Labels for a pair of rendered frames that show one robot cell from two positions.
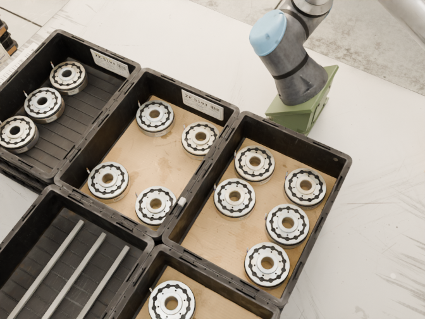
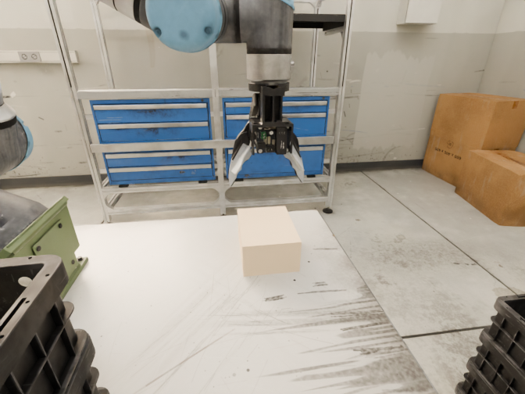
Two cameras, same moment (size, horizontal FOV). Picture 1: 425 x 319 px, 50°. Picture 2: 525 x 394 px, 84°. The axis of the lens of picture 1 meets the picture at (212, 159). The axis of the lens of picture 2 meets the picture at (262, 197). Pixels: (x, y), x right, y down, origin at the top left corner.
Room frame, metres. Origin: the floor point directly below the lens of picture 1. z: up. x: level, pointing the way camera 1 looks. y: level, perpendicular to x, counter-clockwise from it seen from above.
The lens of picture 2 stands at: (0.21, -0.33, 1.11)
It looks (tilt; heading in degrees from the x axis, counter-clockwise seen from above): 26 degrees down; 319
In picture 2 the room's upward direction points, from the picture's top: straight up
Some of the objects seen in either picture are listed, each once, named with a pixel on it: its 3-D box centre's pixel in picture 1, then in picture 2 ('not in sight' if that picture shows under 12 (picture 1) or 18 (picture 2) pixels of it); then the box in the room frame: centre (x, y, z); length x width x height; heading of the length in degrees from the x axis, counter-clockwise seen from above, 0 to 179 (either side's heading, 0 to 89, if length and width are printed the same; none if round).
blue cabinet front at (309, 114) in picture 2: not in sight; (276, 139); (1.66, -1.70, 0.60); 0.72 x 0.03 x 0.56; 57
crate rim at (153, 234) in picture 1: (150, 145); not in sight; (0.58, 0.15, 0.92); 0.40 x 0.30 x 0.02; 149
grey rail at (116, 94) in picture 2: not in sight; (215, 92); (1.90, -1.38, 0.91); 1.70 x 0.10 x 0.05; 57
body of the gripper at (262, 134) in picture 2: not in sight; (269, 118); (0.60, -0.69, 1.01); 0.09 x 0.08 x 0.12; 147
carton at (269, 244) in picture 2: not in sight; (266, 238); (0.63, -0.70, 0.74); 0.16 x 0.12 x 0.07; 147
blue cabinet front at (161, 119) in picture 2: not in sight; (157, 143); (2.09, -1.03, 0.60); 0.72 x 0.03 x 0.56; 57
